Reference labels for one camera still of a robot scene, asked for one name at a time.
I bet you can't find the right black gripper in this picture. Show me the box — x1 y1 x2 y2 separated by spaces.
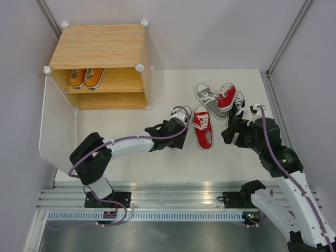
220 117 265 154

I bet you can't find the black sneaker orange sole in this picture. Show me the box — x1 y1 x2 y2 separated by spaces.
169 145 181 150

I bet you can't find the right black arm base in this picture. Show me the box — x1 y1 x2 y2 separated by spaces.
217 180 266 228

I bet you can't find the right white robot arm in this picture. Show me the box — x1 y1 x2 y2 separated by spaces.
222 118 335 251

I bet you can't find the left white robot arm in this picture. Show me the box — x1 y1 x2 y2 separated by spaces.
68 115 190 208

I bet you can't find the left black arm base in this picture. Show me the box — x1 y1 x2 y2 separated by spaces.
83 186 132 221

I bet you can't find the wooden two-shelf shoe cabinet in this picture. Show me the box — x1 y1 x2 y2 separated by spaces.
44 19 152 110

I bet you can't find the black sneaker back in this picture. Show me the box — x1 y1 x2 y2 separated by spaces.
227 92 245 127

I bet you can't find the red sneaker front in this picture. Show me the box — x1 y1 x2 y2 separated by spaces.
193 106 213 151

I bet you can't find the red sneaker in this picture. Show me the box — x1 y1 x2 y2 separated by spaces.
193 106 213 151
218 83 237 112

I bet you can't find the red sneaker back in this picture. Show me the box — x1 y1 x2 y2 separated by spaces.
218 83 237 112

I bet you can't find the grey sneaker back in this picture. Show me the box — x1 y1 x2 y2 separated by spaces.
195 83 228 120

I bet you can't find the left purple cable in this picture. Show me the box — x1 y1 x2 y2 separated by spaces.
47 105 193 232

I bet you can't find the purple cable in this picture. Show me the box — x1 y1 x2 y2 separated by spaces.
241 104 334 252
47 105 193 232

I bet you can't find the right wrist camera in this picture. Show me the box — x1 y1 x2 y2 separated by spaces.
248 104 272 124

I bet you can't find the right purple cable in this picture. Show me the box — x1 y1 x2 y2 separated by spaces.
241 104 334 252

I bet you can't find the right aluminium frame post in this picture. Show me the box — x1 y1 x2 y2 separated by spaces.
260 1 315 148

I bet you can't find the aluminium frame post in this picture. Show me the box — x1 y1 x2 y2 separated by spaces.
260 1 315 148
35 0 61 40

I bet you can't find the aluminium mounting rail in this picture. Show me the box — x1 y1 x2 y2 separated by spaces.
36 183 323 213

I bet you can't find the white slotted cable duct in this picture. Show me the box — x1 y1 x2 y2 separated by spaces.
48 211 244 222

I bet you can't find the left aluminium frame post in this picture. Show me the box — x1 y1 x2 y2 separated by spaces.
35 0 61 40

